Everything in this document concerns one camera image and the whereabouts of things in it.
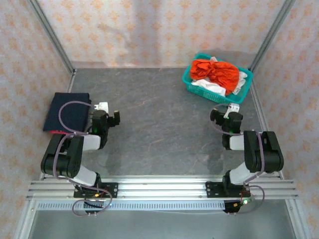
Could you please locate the teal plastic basket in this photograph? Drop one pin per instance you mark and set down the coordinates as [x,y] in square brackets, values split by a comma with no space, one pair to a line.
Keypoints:
[214,98]

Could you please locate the orange t-shirt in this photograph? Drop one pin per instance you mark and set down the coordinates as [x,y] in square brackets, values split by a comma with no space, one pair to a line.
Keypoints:
[216,72]

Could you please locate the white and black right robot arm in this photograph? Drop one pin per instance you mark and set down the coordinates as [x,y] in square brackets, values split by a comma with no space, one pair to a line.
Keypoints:
[264,154]

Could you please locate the white t-shirt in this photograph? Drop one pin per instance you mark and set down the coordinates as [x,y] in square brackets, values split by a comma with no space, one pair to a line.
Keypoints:
[209,87]

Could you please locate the folded navy t-shirt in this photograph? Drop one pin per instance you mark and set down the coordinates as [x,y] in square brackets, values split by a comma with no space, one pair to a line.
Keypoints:
[69,117]

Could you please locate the aluminium table edge rail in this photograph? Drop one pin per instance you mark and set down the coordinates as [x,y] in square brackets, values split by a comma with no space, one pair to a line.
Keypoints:
[71,82]
[260,107]

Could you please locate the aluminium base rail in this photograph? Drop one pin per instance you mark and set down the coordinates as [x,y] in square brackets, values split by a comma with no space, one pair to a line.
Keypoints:
[162,186]

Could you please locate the aluminium frame post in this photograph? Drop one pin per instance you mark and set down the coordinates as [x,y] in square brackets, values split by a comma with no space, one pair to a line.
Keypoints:
[271,32]
[49,32]

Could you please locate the aluminium frame leg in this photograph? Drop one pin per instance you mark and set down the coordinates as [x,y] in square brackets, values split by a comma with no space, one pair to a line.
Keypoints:
[296,219]
[25,219]

